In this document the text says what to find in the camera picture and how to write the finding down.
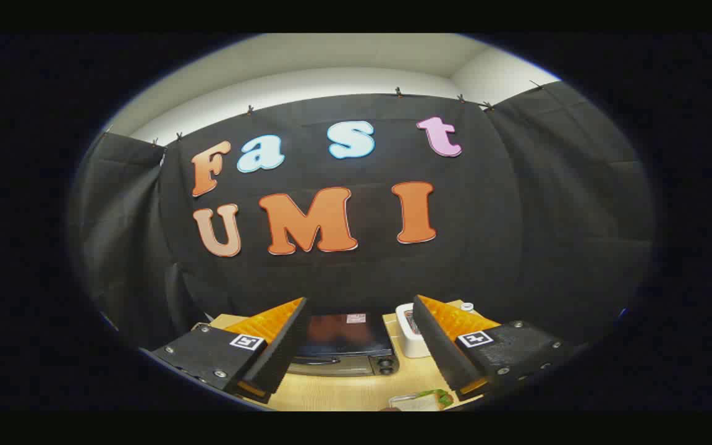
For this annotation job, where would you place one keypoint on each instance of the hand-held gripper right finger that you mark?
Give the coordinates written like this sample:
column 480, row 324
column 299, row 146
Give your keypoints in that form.
column 439, row 349

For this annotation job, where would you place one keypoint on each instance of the white pop-up toaster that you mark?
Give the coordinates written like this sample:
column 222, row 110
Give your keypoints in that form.
column 415, row 347

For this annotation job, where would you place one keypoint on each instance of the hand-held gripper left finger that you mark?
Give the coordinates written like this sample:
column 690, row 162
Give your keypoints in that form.
column 282, row 349

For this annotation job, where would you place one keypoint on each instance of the black backdrop cloth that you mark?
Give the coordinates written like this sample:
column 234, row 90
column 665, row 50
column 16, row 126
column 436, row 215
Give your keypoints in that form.
column 486, row 235

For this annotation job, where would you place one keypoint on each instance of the row of small backdrop clips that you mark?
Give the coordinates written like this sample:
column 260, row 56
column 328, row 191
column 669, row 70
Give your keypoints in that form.
column 398, row 91

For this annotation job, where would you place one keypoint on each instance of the black toaster oven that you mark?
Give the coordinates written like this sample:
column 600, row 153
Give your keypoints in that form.
column 343, row 337

